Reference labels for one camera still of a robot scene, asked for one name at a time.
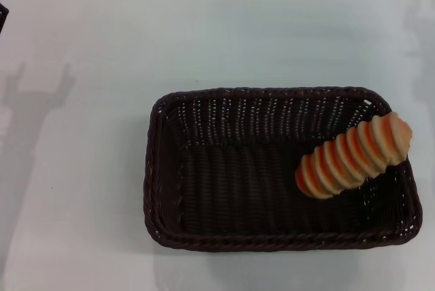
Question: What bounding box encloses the dark brown woven basket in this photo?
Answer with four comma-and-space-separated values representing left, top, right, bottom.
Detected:
142, 86, 424, 250

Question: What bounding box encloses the orange striped bread loaf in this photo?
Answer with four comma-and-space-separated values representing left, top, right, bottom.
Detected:
294, 111, 414, 200

